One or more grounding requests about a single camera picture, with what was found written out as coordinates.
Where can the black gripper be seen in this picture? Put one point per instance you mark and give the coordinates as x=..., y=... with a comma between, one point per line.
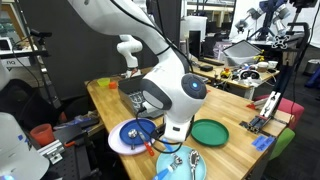
x=160, y=130

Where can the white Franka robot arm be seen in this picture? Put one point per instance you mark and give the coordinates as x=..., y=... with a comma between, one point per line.
x=166, y=66

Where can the dark blue plate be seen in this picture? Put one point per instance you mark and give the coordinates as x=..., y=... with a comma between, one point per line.
x=136, y=126

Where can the large metal spoon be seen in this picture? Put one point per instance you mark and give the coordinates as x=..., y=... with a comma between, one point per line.
x=132, y=133

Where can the long metal spoon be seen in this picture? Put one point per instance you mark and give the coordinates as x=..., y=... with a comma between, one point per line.
x=194, y=158

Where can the white and blue plate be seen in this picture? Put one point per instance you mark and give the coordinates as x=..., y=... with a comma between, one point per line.
x=115, y=141

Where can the light blue plate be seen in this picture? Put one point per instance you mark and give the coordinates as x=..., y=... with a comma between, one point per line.
x=181, y=171

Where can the green plate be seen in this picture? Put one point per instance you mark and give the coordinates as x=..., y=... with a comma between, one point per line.
x=210, y=132

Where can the steel dish rack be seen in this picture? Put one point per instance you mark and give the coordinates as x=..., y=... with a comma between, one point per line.
x=133, y=100

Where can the dark grey utensil holder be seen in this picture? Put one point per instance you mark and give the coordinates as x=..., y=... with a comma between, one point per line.
x=128, y=85

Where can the orange cube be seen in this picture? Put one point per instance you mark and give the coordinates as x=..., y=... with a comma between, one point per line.
x=112, y=85

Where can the lime green bowl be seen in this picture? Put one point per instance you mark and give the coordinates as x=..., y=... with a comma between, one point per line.
x=103, y=82

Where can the black power brick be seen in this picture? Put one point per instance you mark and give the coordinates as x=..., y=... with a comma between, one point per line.
x=206, y=68

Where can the yellow duck toy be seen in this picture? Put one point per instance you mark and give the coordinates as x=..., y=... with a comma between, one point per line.
x=226, y=72

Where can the wooden background desk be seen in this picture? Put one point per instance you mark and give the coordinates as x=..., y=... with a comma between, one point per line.
x=233, y=81

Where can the black computer monitor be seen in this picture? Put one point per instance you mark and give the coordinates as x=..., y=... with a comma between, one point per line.
x=195, y=43

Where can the white and black headset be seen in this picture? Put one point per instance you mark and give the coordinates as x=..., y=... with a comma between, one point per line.
x=250, y=75

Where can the extrusion base with white clamps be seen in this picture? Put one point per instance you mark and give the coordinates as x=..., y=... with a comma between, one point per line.
x=266, y=110

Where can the silver aluminium extrusion piece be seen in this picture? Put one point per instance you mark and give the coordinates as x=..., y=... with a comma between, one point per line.
x=51, y=151

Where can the grey open laptop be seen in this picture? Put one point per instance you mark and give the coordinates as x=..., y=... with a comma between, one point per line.
x=241, y=50

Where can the red plastic cup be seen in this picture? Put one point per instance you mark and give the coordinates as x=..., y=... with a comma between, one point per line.
x=42, y=134

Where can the green chair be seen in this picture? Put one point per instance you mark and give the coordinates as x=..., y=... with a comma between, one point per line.
x=283, y=141

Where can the pink stool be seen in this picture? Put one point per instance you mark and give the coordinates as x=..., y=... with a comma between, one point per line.
x=293, y=110

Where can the white domed device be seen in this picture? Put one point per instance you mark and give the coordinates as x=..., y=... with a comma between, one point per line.
x=20, y=150

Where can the black aluminium camera stand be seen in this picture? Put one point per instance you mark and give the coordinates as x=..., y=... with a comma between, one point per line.
x=283, y=66

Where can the black tripod with camera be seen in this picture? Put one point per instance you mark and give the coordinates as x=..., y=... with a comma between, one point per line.
x=41, y=33

